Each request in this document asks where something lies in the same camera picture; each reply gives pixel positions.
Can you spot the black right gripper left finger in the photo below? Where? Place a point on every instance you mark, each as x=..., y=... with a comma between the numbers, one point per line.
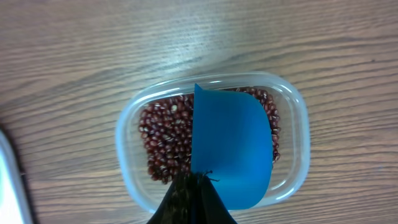
x=175, y=208

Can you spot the red adzuki beans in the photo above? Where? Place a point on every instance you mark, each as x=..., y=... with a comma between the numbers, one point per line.
x=166, y=127

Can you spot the blue plastic measuring scoop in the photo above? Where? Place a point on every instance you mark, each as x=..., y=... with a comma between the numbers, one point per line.
x=232, y=141

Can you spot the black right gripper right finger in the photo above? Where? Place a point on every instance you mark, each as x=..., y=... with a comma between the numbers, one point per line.
x=208, y=206

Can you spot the clear plastic container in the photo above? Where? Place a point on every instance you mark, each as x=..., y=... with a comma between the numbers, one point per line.
x=288, y=173

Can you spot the white digital kitchen scale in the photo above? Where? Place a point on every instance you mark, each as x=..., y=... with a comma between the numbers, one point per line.
x=15, y=207

